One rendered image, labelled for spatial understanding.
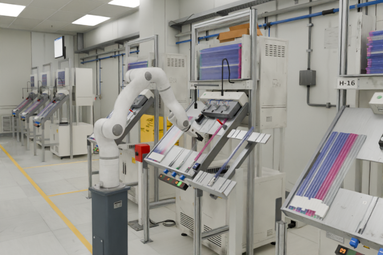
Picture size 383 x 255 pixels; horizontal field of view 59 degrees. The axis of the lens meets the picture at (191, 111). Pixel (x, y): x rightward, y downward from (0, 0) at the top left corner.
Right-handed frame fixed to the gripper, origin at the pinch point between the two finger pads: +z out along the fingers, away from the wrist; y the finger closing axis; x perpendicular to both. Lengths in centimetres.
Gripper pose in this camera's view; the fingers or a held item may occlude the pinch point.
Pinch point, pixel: (199, 138)
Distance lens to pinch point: 257.1
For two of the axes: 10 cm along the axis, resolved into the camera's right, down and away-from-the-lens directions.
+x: -4.8, 8.3, -2.9
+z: 6.6, 5.6, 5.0
